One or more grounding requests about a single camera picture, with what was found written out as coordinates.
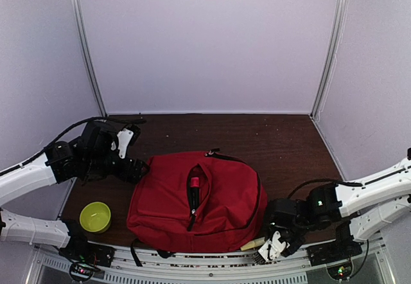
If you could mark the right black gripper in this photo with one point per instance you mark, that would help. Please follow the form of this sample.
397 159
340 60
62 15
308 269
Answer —
287 253

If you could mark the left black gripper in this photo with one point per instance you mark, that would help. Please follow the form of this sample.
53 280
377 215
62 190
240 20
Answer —
134 175

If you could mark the yellow highlighter pen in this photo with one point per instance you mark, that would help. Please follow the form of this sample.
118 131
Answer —
256 243

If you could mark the black pink highlighter pen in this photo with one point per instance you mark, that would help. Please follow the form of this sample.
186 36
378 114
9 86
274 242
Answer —
194 192

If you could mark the red student backpack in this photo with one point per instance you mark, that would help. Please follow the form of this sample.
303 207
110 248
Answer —
232 204

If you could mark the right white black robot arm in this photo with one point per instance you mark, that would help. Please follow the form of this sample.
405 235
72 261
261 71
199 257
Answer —
364 205

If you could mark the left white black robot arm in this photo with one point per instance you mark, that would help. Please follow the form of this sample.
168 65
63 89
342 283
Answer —
88 150

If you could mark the lime green plastic bowl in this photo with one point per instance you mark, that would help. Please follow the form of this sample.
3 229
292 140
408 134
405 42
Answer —
95 217

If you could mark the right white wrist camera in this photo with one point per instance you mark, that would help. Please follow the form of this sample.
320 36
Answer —
271 249

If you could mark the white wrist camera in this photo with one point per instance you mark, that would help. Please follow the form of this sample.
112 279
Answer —
125 138
271 249

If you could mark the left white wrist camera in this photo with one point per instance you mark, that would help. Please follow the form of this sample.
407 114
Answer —
125 138

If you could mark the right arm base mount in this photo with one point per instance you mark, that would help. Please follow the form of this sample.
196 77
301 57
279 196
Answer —
337 254

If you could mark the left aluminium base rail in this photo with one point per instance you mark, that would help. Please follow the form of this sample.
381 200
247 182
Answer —
70 186

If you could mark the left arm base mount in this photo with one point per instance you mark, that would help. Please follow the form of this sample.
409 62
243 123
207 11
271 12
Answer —
86 261

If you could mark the front aluminium frame rail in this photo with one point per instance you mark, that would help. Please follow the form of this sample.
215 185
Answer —
372 266

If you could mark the left aluminium corner post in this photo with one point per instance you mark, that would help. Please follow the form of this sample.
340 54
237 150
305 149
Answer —
87 58

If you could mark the aluminium corner post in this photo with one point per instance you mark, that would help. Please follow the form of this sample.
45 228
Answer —
336 33
87 58

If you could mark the right aluminium corner post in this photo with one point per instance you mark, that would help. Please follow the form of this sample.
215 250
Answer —
336 33

